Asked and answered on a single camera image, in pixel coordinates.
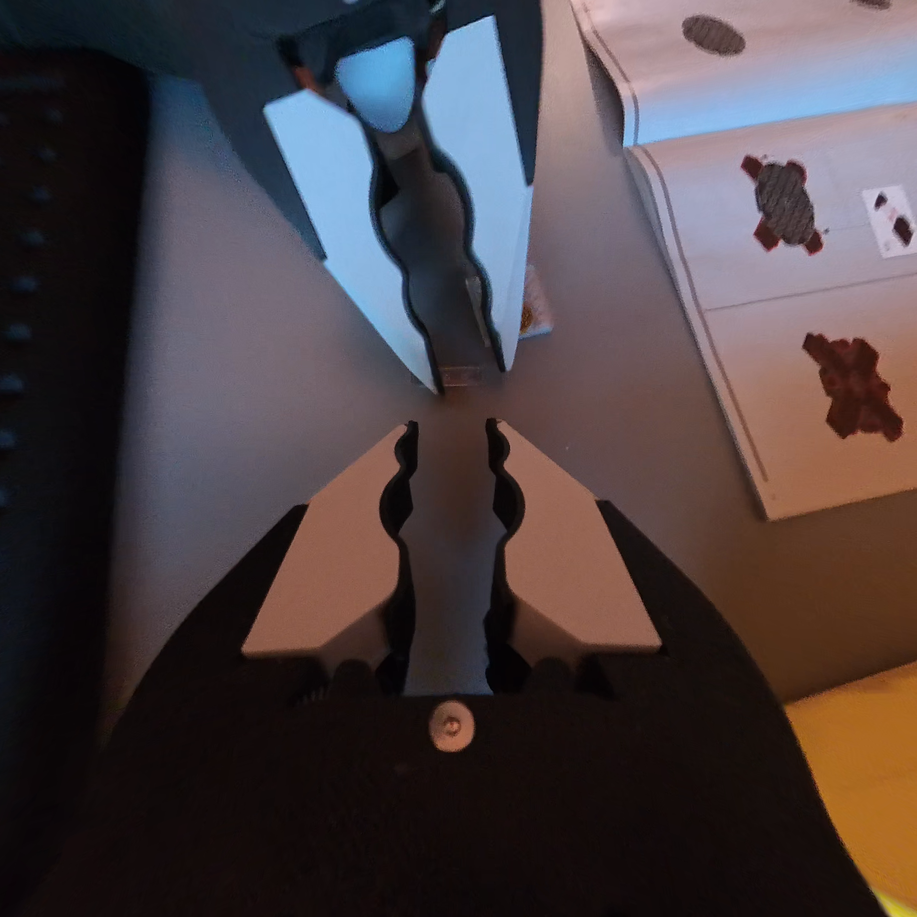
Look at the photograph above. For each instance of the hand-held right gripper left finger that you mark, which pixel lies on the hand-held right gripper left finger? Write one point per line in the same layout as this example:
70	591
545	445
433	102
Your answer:
329	573

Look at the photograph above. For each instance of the instruction booklet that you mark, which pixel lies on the instruction booklet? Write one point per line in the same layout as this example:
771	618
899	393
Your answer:
752	322

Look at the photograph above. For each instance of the yellow plastic parts bin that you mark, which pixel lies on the yellow plastic parts bin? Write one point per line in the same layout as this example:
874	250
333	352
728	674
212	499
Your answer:
860	788

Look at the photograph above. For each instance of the grey desk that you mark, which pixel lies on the grey desk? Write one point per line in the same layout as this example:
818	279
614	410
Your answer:
251	358

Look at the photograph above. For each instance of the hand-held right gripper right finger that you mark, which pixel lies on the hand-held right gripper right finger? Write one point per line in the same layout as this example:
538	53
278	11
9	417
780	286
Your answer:
573	573

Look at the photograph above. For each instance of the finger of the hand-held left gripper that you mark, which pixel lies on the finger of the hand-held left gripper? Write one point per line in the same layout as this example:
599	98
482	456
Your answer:
487	143
337	200

